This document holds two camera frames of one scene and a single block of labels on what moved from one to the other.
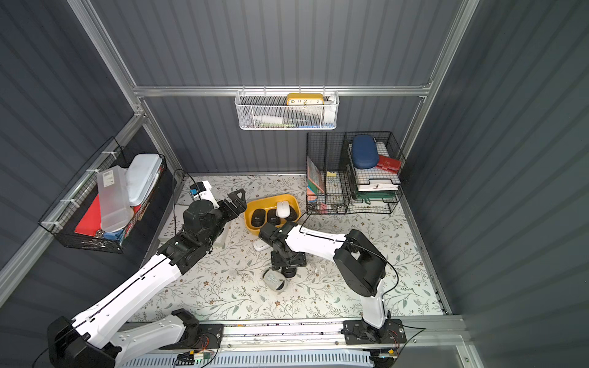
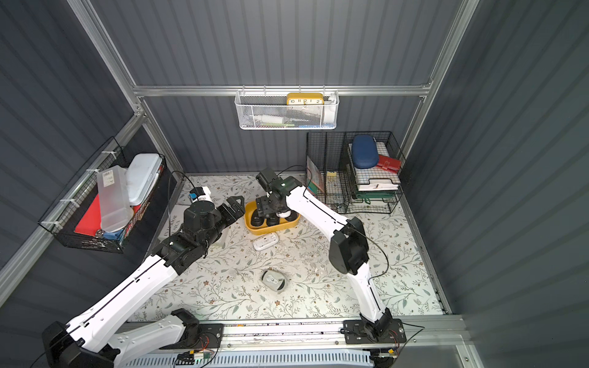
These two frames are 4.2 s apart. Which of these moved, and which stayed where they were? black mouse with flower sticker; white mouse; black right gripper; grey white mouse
Moved: black right gripper
Stayed: black mouse with flower sticker; white mouse; grey white mouse
